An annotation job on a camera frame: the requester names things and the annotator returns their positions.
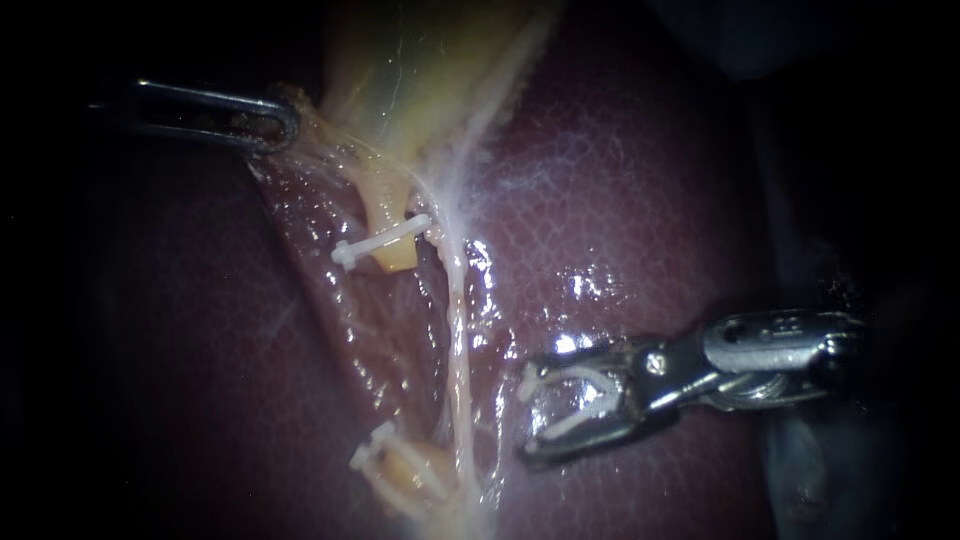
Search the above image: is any right arm instrument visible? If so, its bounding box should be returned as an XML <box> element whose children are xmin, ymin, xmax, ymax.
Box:
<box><xmin>637</xmin><ymin>309</ymin><xmax>865</xmax><ymax>414</ymax></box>

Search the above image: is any right arm instrument jaw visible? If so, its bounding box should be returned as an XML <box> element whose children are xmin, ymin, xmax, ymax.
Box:
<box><xmin>519</xmin><ymin>388</ymin><xmax>667</xmax><ymax>469</ymax></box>
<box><xmin>523</xmin><ymin>339</ymin><xmax>655</xmax><ymax>385</ymax></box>

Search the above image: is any left arm instrument jaw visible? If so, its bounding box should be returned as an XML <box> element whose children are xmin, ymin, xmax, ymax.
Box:
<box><xmin>88</xmin><ymin>77</ymin><xmax>301</xmax><ymax>157</ymax></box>

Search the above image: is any white clip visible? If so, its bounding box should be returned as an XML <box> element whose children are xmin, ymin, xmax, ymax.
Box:
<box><xmin>330</xmin><ymin>212</ymin><xmax>437</xmax><ymax>272</ymax></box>
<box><xmin>347</xmin><ymin>444</ymin><xmax>435</xmax><ymax>520</ymax></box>
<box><xmin>370</xmin><ymin>420</ymin><xmax>456</xmax><ymax>490</ymax></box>
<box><xmin>519</xmin><ymin>362</ymin><xmax>626</xmax><ymax>451</ymax></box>

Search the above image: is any gallbladder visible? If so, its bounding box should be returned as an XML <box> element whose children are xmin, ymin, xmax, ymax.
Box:
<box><xmin>318</xmin><ymin>0</ymin><xmax>564</xmax><ymax>198</ymax></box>

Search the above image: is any thin tube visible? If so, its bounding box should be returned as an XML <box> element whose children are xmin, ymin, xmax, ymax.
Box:
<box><xmin>371</xmin><ymin>437</ymin><xmax>460</xmax><ymax>520</ymax></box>
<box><xmin>355</xmin><ymin>168</ymin><xmax>423</xmax><ymax>276</ymax></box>
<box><xmin>428</xmin><ymin>215</ymin><xmax>486</xmax><ymax>540</ymax></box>

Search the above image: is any dark red liver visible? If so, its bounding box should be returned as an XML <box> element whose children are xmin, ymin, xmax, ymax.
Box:
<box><xmin>82</xmin><ymin>14</ymin><xmax>781</xmax><ymax>540</ymax></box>

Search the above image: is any pale fatty tissue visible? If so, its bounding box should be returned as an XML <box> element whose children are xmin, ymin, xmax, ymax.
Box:
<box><xmin>418</xmin><ymin>5</ymin><xmax>564</xmax><ymax>243</ymax></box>

